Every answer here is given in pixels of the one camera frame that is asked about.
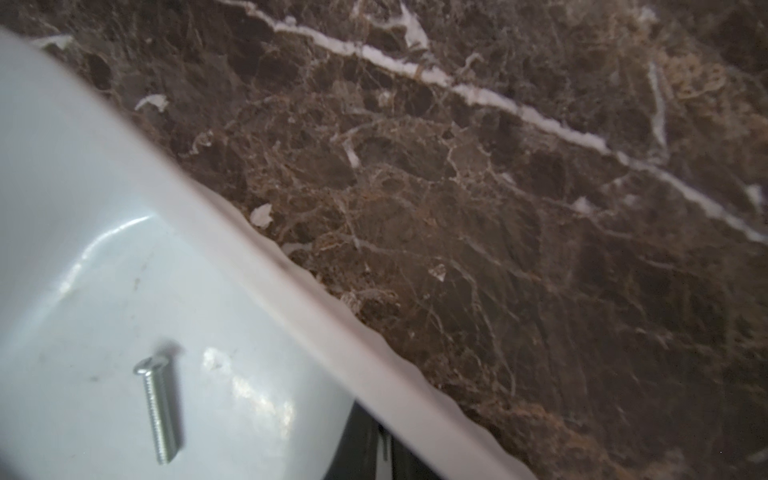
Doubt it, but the white plastic storage tray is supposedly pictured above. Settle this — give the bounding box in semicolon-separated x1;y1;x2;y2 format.
1;31;532;479

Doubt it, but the silver screw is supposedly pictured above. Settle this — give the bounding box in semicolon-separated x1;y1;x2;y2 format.
133;355;178;465

